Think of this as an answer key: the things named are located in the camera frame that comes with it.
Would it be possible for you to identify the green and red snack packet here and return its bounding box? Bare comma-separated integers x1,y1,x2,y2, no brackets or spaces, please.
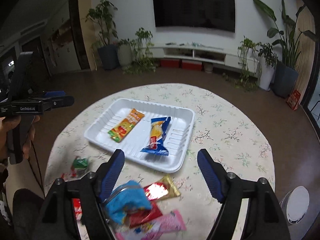
71,156,90,178

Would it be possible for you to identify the white red fruit-print packet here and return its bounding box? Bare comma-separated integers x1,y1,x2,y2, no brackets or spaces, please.
73,198,82,221

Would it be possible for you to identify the light blue snack packet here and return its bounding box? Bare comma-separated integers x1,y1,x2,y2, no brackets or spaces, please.
103,180,152,224

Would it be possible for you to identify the small red snack packet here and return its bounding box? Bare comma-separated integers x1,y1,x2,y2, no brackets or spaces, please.
127,202,163,228

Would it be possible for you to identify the orange cartoon snack packet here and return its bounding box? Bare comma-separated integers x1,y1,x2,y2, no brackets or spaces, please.
108,108,145,142

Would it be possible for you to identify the gold and red snack packet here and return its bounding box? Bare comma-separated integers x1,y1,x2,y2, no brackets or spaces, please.
143,174,181,202

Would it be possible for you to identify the pink snack packet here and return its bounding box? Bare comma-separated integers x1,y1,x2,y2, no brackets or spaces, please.
116,210,186,240

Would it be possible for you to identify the blue Tipo snack packet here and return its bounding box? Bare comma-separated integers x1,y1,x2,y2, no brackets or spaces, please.
141,116,171,156

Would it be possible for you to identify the white cabinet shelving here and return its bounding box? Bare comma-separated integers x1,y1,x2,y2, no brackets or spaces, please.
41,2,81,75

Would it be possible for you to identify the tall plant in dark pot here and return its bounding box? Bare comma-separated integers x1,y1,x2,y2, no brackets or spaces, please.
86,0,119,70

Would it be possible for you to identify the white plastic tray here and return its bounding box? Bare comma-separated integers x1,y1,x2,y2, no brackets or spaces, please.
84,98,195,173

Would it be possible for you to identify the plant in white ribbed pot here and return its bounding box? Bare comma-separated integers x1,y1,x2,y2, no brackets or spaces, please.
117,39,132,68

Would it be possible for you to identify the trailing green plant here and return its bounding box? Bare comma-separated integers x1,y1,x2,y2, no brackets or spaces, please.
123,27,156,74

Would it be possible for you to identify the red gift box on floor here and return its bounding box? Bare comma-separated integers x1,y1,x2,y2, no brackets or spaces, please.
286,89,301,111

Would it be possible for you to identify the red storage box left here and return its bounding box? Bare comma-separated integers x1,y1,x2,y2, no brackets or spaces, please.
160,59,180,68

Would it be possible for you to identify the red storage box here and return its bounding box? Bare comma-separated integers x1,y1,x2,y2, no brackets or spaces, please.
160,59,180,68
181,60,202,71

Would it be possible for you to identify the hanging plant on stand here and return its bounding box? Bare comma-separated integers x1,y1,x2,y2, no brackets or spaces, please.
222,36,258,92

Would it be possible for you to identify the small ceramic pot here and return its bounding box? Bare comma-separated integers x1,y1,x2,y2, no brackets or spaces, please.
203,62,213,74

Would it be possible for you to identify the red storage box right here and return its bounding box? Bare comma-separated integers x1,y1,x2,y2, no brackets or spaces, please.
181,60,202,71

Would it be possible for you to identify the white TV console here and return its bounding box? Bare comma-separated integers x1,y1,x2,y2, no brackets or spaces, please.
150,44,244,71

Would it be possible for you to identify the large leaf plant dark pot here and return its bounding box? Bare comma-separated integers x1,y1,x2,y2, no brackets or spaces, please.
253,0,319,98

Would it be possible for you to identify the black wall television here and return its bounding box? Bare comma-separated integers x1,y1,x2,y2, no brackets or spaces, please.
153,0,235,33

